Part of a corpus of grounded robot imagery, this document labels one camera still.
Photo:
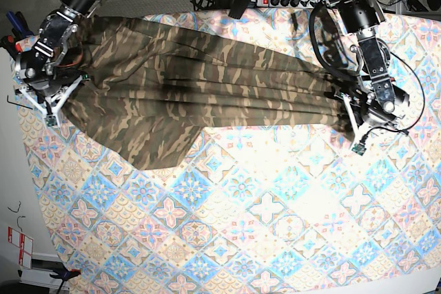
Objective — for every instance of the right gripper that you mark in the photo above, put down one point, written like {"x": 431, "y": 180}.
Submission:
{"x": 51, "y": 99}

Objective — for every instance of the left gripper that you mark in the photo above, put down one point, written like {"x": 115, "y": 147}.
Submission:
{"x": 358, "y": 125}

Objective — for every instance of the camouflage T-shirt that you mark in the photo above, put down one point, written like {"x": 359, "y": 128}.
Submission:
{"x": 153, "y": 88}

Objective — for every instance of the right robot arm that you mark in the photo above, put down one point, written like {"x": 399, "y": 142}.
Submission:
{"x": 46, "y": 81}

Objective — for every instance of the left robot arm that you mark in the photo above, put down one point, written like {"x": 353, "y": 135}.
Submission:
{"x": 370, "y": 98}

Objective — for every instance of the red black clamp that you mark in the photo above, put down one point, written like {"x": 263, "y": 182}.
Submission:
{"x": 20, "y": 31}

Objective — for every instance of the red white label card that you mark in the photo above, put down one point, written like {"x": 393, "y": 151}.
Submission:
{"x": 22, "y": 248}

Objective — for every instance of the black blue clamp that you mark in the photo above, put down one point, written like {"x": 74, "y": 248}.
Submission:
{"x": 64, "y": 275}

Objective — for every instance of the white power strip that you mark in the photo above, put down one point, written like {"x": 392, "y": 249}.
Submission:
{"x": 302, "y": 4}

